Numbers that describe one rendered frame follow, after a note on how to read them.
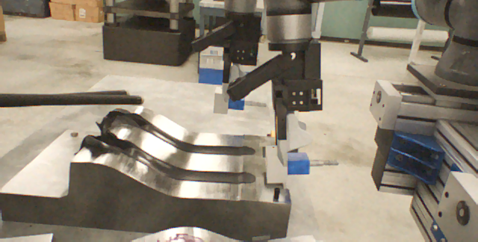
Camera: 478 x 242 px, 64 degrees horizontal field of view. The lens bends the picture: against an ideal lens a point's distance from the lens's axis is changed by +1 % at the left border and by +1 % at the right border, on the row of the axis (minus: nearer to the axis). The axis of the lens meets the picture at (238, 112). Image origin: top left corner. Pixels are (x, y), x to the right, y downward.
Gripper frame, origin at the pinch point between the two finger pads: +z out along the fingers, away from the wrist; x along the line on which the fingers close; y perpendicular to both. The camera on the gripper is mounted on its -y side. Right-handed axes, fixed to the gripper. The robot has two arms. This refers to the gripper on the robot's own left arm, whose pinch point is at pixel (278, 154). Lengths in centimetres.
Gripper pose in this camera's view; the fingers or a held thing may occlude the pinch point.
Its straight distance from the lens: 69.9
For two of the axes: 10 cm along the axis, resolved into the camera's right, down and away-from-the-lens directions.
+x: 0.3, -2.4, 9.7
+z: 0.5, 9.7, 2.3
